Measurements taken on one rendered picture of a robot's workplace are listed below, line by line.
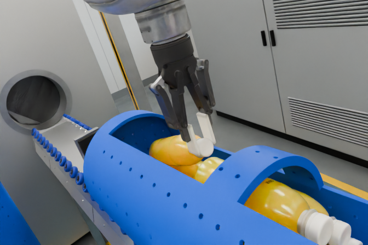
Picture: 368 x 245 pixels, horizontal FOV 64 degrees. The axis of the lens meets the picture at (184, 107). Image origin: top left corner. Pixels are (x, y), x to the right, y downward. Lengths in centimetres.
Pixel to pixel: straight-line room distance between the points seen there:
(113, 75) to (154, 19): 472
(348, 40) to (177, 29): 160
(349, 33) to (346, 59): 16
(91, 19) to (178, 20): 462
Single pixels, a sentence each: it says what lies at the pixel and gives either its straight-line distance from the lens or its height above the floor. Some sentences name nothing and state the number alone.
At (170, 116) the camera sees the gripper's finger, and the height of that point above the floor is 128.
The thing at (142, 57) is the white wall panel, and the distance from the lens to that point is 537.
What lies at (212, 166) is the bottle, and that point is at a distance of 50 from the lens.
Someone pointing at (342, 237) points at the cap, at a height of 112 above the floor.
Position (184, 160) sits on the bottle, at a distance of 64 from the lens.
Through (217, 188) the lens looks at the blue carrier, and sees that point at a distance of 42.
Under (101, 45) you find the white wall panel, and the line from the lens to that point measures 512.
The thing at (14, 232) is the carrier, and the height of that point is 84.
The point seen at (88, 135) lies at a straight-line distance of 118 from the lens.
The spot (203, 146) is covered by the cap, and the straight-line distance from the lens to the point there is 61.
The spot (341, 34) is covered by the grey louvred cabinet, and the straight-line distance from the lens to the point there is 202.
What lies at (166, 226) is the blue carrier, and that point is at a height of 117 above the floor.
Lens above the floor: 149
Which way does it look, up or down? 22 degrees down
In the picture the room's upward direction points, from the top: 17 degrees counter-clockwise
